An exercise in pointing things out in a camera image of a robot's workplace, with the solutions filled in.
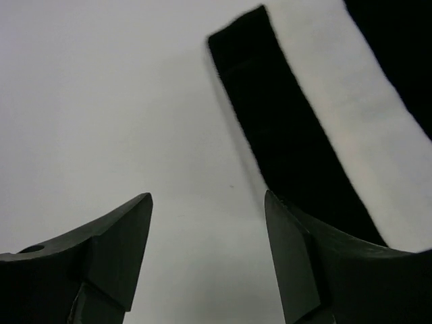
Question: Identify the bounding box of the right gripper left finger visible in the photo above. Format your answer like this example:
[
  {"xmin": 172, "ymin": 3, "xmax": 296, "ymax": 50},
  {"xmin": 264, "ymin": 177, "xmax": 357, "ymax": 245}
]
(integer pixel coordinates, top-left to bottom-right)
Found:
[{"xmin": 1, "ymin": 193, "xmax": 153, "ymax": 323}]

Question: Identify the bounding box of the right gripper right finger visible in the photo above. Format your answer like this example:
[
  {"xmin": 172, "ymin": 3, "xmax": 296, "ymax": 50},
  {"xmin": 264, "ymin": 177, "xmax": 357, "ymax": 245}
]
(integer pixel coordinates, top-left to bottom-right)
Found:
[{"xmin": 265, "ymin": 192, "xmax": 431, "ymax": 323}]

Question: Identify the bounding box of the black and white garment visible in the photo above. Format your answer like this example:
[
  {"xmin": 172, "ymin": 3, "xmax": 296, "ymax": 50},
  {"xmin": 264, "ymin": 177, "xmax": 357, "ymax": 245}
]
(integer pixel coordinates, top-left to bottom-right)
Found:
[{"xmin": 206, "ymin": 1, "xmax": 431, "ymax": 252}]

